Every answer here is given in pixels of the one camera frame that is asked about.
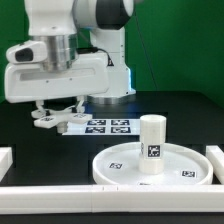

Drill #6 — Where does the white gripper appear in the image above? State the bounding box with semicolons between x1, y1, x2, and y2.
4;53;109;115

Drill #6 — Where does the white cross-shaped table base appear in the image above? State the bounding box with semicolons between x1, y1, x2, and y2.
31;106;92;134

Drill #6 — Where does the white round table top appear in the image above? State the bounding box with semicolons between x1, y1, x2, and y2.
92;142;213;185

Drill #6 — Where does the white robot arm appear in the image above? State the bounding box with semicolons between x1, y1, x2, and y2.
4;0;135;112

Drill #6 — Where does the white marker sheet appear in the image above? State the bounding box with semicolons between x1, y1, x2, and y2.
65;119;140;136

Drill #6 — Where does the white left fence bar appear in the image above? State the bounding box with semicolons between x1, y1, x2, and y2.
0;147;13;182

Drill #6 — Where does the white fence bar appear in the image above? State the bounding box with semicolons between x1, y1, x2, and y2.
0;185;224;214
0;147;13;182
206;145;224;185

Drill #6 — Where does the white front fence bar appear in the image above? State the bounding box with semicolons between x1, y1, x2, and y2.
0;185;224;214

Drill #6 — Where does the white right fence bar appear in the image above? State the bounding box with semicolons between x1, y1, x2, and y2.
206;145;224;185

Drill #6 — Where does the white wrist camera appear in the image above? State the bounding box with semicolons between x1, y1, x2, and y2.
6;40;48;64

